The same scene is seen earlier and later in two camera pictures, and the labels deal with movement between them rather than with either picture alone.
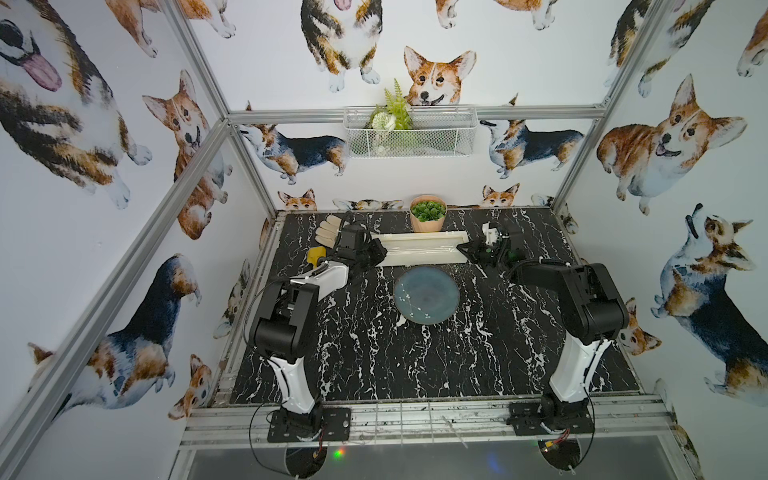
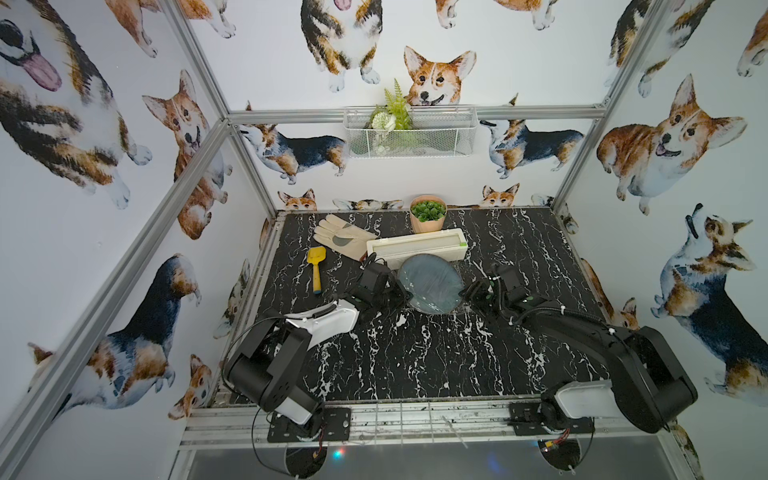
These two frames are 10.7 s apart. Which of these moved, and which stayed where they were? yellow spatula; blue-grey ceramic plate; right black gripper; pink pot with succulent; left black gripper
Moved: right black gripper; blue-grey ceramic plate; left black gripper
Stayed: yellow spatula; pink pot with succulent
